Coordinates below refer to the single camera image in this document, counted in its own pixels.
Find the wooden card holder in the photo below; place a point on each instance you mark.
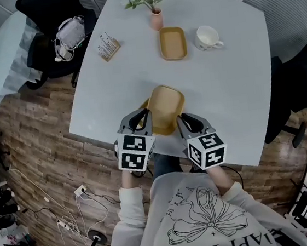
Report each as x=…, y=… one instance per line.
x=108, y=47

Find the white floral mug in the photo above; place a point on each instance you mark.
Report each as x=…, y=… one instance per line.
x=205, y=38

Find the person's left forearm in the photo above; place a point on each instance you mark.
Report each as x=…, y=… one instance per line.
x=130, y=185

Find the yellow tray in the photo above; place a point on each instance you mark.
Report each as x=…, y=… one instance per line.
x=166, y=104
x=162, y=131
x=172, y=43

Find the person's right forearm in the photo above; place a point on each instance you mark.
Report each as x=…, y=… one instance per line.
x=223, y=180

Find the person's dark jeans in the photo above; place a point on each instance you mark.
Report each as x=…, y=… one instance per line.
x=166, y=165

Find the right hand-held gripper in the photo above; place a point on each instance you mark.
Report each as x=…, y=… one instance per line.
x=207, y=152

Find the person's white printed sweatshirt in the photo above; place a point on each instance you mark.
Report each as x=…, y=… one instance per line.
x=203, y=224

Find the black mesh office chair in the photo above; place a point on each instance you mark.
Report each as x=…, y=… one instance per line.
x=298, y=89

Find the white wall power socket strip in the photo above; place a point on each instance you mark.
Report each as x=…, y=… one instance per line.
x=80, y=191

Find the round table with pale cloth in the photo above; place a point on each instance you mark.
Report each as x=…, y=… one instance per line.
x=5, y=59

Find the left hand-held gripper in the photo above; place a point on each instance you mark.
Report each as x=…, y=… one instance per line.
x=134, y=152

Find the pink vase with flowers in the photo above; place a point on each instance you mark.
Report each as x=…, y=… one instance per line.
x=156, y=20

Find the cluttered storage shelf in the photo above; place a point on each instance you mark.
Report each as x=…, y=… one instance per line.
x=10, y=240

